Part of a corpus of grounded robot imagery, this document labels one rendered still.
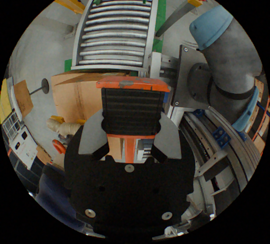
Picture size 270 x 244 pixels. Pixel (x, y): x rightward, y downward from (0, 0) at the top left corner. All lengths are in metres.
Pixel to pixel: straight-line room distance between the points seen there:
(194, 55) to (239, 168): 0.45
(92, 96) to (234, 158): 0.67
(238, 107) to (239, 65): 0.08
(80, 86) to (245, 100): 0.54
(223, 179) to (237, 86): 0.30
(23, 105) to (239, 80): 2.08
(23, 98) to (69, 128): 1.74
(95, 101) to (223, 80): 0.44
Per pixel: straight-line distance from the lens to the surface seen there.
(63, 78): 1.08
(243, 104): 0.20
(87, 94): 0.43
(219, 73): 0.16
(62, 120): 0.43
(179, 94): 0.31
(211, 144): 0.39
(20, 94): 2.00
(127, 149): 0.18
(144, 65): 0.71
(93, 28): 0.94
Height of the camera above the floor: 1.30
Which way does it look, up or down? 62 degrees down
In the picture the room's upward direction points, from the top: 179 degrees clockwise
